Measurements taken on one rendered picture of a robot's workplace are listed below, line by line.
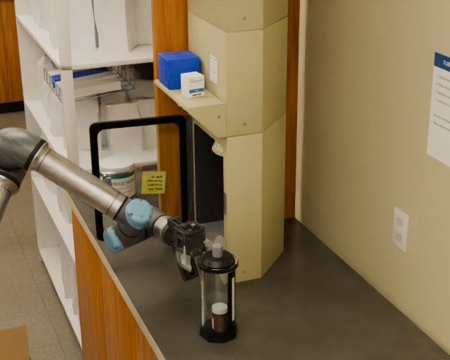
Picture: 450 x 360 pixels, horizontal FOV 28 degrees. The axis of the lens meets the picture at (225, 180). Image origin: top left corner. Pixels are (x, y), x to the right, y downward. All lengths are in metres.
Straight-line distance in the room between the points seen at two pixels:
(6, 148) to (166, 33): 0.65
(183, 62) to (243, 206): 0.46
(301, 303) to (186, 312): 0.34
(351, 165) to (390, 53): 0.44
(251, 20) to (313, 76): 0.55
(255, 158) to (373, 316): 0.56
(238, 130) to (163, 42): 0.42
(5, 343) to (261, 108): 0.96
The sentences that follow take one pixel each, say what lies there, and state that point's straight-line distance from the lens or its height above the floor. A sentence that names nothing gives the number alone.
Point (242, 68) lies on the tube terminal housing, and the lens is 2.50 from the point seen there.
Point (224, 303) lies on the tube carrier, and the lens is 2.39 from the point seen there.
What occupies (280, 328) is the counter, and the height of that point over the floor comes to 0.94.
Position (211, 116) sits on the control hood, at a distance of 2.50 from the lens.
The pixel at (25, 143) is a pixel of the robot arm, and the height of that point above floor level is 1.45.
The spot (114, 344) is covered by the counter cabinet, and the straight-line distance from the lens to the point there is 3.18.
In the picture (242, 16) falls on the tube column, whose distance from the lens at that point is 2.47.
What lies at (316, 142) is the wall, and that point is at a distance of 3.00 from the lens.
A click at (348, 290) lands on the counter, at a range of 2.72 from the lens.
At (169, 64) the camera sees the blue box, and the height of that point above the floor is 1.59.
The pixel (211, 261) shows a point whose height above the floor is 1.18.
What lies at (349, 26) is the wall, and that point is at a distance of 2.73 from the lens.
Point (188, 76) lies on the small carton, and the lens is 2.57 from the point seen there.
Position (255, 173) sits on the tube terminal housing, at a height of 1.29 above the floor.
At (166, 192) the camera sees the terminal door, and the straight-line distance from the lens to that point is 2.89.
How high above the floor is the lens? 2.25
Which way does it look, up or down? 22 degrees down
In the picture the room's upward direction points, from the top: straight up
